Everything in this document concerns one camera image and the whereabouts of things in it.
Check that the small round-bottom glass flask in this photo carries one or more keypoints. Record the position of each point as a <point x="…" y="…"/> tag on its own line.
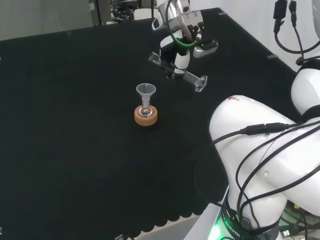
<point x="146" y="112"/>

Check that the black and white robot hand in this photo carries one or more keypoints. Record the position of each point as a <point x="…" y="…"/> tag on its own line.
<point x="190" y="20"/>

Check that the clear graduated cylinder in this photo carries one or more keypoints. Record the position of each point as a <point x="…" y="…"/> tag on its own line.
<point x="193" y="79"/>

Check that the clear plastic funnel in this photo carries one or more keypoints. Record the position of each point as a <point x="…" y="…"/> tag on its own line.
<point x="146" y="90"/>

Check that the black bench cloth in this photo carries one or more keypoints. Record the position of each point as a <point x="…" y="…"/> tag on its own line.
<point x="75" y="125"/>

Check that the clear tape piece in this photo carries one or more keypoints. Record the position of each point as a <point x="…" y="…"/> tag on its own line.
<point x="272" y="57"/>
<point x="221" y="13"/>

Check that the grey cabinet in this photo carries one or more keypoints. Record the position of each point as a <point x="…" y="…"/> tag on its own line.
<point x="100" y="11"/>

